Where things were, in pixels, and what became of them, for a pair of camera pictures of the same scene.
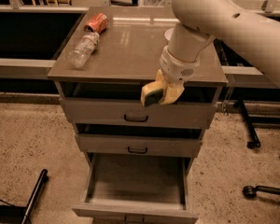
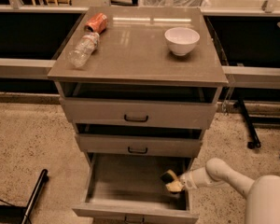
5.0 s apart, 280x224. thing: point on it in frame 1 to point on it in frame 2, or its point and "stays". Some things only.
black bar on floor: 44,177 stays
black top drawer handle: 135,120 stays
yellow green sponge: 152,93 to 168,176
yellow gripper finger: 173,92 to 175,186
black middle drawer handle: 144,152 stays
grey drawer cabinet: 138,154 stays
